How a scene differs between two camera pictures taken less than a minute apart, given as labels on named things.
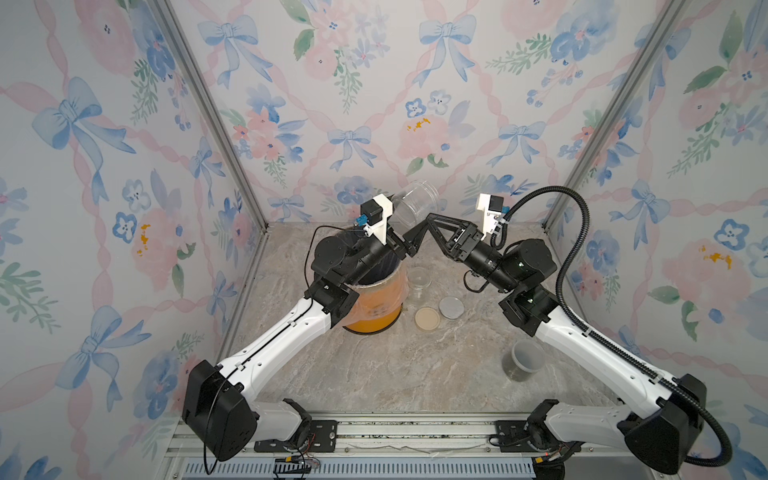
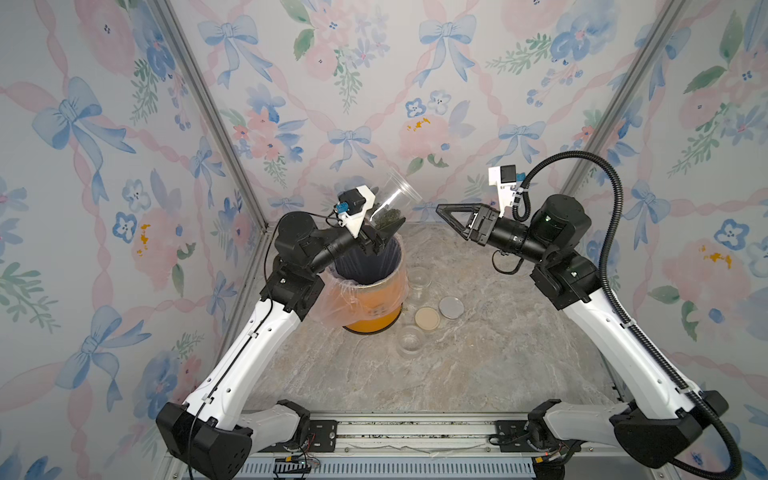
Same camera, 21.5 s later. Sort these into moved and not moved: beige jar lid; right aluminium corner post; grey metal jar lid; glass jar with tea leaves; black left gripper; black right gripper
Moved: black left gripper; black right gripper
Not moved: grey metal jar lid; beige jar lid; right aluminium corner post; glass jar with tea leaves
